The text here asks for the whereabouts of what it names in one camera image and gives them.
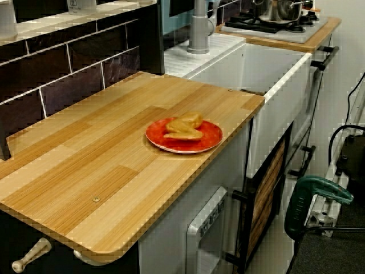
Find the brown toy chicken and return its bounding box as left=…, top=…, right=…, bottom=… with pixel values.
left=163, top=111, right=204, bottom=142

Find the red plate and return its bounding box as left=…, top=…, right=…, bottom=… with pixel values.
left=145, top=117, right=224, bottom=155

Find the white toy kitchen cabinet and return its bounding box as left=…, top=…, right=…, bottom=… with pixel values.
left=138, top=122, right=252, bottom=274

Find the black framed wooden basket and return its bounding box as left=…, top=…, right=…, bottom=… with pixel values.
left=232, top=122, right=294, bottom=266

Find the white toy sink unit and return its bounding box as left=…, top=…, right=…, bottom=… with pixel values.
left=164, top=33, right=313, bottom=179

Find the wide dark upright panel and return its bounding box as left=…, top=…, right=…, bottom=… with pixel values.
left=139, top=0, right=166, bottom=75

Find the grey toy faucet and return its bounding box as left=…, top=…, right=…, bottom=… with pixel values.
left=186, top=0, right=214, bottom=55

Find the grey toy oven panel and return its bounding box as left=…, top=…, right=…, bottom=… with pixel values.
left=186, top=187, right=229, bottom=274

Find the black burner grate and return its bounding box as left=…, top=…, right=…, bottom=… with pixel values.
left=225, top=15, right=289, bottom=34

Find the grey toy stove top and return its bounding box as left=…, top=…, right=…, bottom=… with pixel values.
left=221, top=14, right=329, bottom=45

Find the silver cooking pot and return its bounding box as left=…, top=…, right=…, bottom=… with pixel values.
left=252, top=0, right=310, bottom=23

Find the large white lidded jar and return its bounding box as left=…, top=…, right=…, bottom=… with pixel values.
left=67, top=0, right=98, bottom=15

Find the black equipment box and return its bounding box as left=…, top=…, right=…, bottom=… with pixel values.
left=336, top=134, right=365, bottom=175

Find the dark cabinet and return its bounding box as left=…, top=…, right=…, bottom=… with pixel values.
left=0, top=208, right=140, bottom=274

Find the black metal handle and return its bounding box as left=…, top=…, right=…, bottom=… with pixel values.
left=310, top=45, right=340, bottom=71
left=289, top=145, right=317, bottom=177

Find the aluminium frame rail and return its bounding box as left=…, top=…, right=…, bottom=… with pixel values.
left=305, top=94, right=365, bottom=237

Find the narrow dark upright post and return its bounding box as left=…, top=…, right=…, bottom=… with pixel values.
left=0, top=112, right=12, bottom=161

